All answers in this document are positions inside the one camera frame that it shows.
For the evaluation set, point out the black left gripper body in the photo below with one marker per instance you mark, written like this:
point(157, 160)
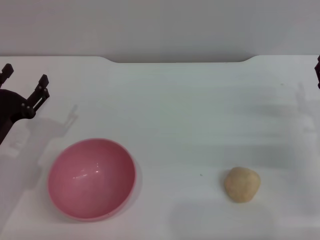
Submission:
point(8, 107)

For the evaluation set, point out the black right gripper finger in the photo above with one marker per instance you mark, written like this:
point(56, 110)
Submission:
point(319, 72)

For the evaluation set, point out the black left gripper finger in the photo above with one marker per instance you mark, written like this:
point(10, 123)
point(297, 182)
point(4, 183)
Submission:
point(6, 72)
point(37, 95)

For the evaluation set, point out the pink plastic bowl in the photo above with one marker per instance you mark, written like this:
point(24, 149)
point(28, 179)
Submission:
point(90, 182)

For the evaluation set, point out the beige egg yolk pastry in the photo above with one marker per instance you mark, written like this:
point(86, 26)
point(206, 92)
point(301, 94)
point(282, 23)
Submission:
point(242, 185)

